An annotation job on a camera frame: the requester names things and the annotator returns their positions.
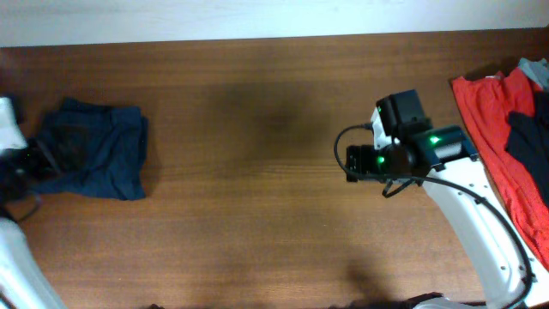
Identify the red garment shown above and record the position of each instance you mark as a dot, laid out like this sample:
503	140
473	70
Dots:
485	105

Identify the dark blue shirt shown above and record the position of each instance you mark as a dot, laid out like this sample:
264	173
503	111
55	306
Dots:
100	149

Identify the black garment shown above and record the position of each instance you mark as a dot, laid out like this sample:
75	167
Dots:
528	142

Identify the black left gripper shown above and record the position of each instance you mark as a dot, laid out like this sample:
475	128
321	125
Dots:
51	169

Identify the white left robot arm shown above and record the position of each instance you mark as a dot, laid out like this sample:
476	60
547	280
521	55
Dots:
23	285

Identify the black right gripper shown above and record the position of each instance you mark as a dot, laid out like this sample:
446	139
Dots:
359	159

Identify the grey garment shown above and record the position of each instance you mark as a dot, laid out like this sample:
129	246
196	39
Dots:
537	71

